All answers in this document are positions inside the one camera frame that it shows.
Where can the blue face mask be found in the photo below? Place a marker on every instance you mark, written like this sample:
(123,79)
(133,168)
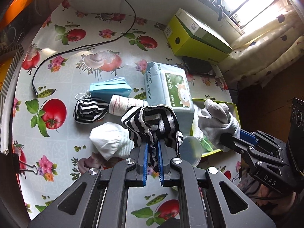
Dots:
(106,89)

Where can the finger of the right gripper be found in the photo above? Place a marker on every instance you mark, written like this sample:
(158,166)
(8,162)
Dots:
(236,144)
(248,137)

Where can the white bandage roll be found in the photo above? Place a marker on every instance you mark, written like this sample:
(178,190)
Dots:
(119,105)

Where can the shallow yellow-green box tray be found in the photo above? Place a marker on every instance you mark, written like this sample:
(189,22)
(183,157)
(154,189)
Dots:
(213,125)

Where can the orange object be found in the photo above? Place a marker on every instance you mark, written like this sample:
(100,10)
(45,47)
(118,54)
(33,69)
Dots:
(14,9)

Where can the black smartphone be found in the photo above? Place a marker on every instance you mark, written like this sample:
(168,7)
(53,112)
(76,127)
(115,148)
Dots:
(198,67)

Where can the grey work glove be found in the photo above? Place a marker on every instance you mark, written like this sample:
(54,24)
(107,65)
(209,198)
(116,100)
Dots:
(217,123)

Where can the green box lid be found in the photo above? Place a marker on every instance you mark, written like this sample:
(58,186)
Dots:
(202,32)

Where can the black binder clip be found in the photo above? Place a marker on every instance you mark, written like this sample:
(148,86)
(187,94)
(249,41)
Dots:
(21,167)

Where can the patterned curtain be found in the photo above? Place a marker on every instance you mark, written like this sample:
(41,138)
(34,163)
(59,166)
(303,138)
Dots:
(258,56)

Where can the yellow-green cardboard box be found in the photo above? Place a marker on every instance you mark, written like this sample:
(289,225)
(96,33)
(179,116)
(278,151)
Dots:
(183,45)

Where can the clear plastic round lid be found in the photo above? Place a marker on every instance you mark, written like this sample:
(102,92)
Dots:
(191,150)

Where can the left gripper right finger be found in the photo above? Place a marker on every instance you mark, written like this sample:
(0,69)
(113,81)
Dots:
(167,175)

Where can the wet wipes pack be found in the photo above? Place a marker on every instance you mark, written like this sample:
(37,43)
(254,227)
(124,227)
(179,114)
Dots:
(168,84)

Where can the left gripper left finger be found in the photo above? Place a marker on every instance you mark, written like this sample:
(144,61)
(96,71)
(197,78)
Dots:
(138,175)

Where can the striped black white sock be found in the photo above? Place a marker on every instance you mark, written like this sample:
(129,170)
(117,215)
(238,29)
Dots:
(150,124)

